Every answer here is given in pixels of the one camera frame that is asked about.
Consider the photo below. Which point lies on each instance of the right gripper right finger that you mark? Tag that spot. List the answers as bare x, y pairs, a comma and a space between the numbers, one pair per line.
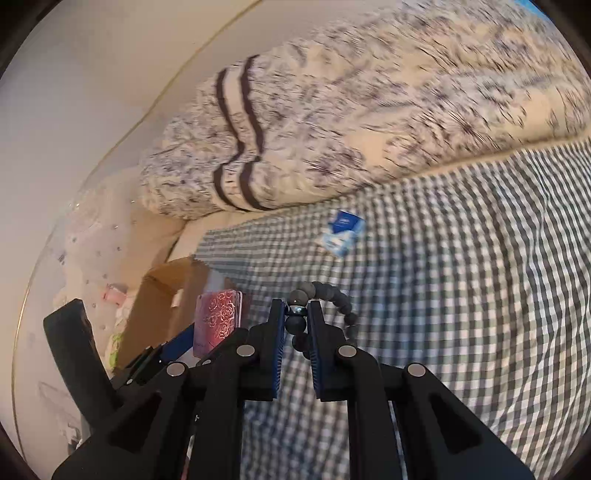
404, 423

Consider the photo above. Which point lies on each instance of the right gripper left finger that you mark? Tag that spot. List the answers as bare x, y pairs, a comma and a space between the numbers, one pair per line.
186, 422

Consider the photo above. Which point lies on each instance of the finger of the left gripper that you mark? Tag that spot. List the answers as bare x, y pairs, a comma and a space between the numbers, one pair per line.
70, 338
177, 346

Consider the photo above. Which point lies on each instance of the pink embossed card case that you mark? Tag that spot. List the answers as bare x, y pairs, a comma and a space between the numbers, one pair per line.
217, 315

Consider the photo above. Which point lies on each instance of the blue tissue pack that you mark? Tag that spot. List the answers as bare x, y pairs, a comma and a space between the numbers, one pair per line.
340, 235

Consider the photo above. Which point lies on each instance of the cardboard box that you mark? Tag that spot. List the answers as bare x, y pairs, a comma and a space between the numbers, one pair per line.
164, 305

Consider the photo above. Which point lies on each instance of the white tufted headboard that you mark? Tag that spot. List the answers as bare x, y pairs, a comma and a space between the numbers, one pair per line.
98, 253

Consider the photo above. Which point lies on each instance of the floral cream duvet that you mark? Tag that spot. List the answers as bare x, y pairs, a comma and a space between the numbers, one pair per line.
384, 95

